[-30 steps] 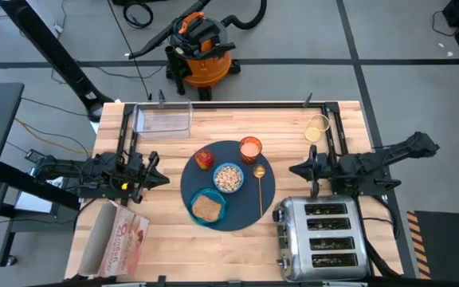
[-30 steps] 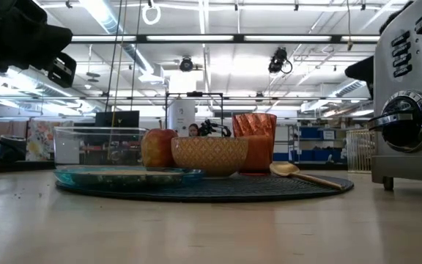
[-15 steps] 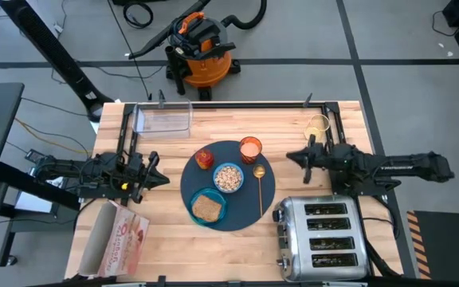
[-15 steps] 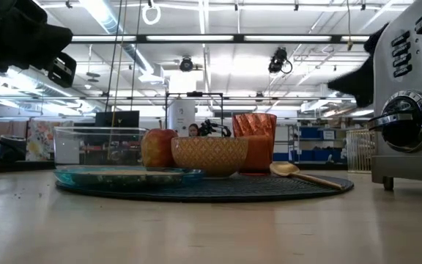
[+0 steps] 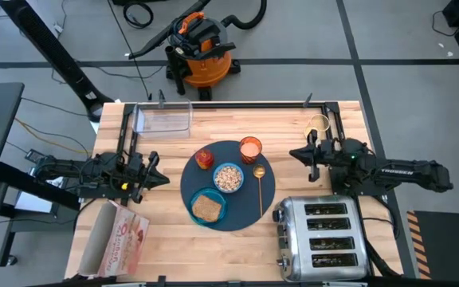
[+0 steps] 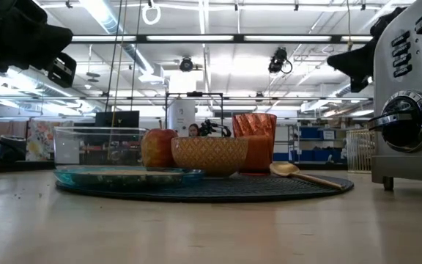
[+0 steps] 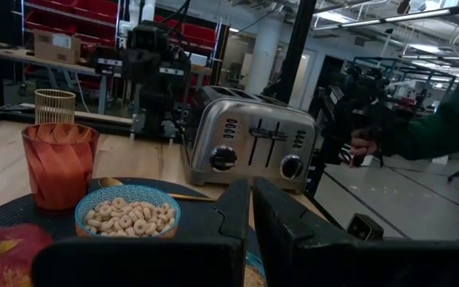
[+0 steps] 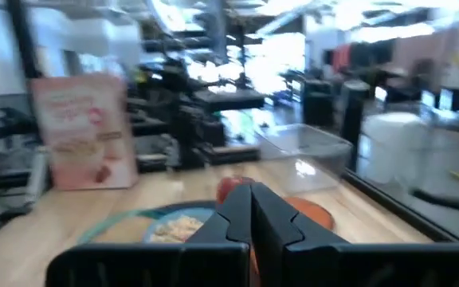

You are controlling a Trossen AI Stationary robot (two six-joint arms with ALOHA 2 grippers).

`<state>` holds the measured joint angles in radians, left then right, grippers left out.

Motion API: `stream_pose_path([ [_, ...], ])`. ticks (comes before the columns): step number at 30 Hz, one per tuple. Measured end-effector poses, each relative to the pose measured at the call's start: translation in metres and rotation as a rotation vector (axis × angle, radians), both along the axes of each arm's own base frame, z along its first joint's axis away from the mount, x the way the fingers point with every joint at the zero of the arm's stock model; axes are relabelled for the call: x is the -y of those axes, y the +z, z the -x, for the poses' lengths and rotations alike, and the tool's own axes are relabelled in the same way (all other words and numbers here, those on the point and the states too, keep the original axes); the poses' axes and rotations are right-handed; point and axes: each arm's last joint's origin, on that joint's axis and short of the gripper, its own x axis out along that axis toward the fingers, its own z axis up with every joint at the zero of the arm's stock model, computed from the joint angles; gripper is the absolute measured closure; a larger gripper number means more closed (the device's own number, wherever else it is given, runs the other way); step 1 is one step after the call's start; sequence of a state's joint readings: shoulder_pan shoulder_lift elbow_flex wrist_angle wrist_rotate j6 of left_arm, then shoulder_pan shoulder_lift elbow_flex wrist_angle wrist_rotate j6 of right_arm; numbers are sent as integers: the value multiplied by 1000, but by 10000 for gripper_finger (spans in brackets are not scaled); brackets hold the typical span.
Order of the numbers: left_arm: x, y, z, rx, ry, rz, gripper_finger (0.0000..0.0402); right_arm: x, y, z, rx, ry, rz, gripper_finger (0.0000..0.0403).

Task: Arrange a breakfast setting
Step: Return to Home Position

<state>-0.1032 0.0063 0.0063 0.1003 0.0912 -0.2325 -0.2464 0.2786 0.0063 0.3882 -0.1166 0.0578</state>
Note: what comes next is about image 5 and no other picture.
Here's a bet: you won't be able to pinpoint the black cable bundle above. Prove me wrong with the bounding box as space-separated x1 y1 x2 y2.
356 195 404 278

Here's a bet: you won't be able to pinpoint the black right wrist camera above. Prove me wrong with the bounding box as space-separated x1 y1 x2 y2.
320 139 339 155

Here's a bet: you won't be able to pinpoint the brown toast slice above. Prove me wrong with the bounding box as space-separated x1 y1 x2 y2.
191 194 223 223

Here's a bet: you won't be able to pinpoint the teal glass plate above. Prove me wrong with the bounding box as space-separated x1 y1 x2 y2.
190 187 229 227

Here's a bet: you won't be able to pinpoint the pink strawberry yogurt cereal box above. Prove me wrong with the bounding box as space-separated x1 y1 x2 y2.
76 200 151 279

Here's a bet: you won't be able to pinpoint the silver four-slot toaster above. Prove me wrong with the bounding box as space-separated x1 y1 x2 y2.
272 195 370 283

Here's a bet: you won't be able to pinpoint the black hazard-striped mat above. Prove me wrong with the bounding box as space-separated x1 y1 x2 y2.
406 210 459 282

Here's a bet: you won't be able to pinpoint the coiled black cable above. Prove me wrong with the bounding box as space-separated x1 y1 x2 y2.
122 1 155 29

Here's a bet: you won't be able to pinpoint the clear plastic bin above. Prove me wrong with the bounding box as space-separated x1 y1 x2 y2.
132 99 194 140

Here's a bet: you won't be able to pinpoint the orange patterned bowl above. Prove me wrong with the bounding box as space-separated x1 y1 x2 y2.
212 162 245 195

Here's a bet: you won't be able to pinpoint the black vacuum hose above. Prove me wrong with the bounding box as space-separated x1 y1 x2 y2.
220 0 269 31

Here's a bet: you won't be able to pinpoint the red orange apple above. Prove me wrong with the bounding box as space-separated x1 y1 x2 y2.
194 148 215 171

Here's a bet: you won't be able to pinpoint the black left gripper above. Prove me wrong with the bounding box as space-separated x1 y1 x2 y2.
126 151 171 204

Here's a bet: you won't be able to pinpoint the black table mounting frame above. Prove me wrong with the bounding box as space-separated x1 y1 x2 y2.
117 101 402 199

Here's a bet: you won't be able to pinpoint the beige cereal loops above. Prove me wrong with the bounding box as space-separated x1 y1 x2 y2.
215 165 242 191

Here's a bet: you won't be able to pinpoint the dark round woven placemat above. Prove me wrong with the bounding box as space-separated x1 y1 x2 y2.
179 140 277 232

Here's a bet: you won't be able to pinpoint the black vacuum wand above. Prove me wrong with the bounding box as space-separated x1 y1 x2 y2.
127 0 214 61

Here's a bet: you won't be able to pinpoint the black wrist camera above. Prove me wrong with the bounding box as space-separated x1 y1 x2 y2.
127 152 146 173
320 139 339 155

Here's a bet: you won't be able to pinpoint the orange and black shop vacuum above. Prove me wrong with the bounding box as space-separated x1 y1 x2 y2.
164 10 241 101

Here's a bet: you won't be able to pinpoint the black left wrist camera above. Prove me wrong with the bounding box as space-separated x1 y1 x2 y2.
127 152 146 173

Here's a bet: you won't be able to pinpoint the orange glass of juice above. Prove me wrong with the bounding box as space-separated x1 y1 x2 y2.
238 136 263 166

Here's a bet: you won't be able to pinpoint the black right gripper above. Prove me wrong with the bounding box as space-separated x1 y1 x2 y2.
288 129 341 183

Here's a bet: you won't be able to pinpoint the white paper sheet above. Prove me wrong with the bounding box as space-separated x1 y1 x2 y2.
14 175 67 214

